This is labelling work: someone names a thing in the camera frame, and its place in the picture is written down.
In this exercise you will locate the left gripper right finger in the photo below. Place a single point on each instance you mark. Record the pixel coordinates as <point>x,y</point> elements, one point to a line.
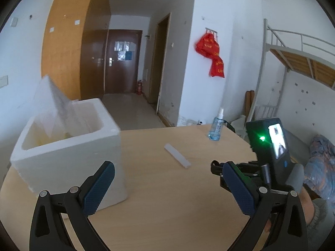
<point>288,230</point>

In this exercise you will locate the white styrofoam box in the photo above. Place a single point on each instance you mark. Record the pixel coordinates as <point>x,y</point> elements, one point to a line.
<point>58,164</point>

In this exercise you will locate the wall coat hook rack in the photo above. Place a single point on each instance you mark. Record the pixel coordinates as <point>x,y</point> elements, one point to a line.
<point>215,33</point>

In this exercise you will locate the white foam tube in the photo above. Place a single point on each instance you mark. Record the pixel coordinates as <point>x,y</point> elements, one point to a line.
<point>177,156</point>

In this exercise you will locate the clear zip plastic bag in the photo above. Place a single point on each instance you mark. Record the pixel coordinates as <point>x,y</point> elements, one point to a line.
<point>56,114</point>

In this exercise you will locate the white wall socket pair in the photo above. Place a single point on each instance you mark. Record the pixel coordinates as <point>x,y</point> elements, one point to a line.
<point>4,81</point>

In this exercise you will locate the wooden wardrobe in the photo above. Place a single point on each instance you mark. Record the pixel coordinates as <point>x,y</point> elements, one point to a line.
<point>74,47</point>

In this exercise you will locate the dark brown entrance door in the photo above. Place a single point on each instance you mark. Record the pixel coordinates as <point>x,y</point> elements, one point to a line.
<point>122,60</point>

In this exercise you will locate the red fire extinguisher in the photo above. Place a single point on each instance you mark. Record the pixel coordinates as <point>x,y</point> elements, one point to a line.
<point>139,90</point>

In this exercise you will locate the person's right hand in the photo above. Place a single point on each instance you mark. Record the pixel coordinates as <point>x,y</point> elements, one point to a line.
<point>307,205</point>

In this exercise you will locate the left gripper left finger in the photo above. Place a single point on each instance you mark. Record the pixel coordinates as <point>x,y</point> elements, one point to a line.
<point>48,231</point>

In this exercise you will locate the metal bunk bed frame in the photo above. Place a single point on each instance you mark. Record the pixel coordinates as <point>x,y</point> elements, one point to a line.
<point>296,83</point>

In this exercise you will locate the blue spray bottle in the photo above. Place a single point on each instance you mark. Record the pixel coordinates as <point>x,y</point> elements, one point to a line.
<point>216,127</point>

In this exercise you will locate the white wall switch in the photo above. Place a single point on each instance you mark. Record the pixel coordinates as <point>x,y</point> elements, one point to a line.
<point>14,22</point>

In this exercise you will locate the side doorway frame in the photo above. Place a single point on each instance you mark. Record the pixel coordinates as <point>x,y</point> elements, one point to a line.
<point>158,61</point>

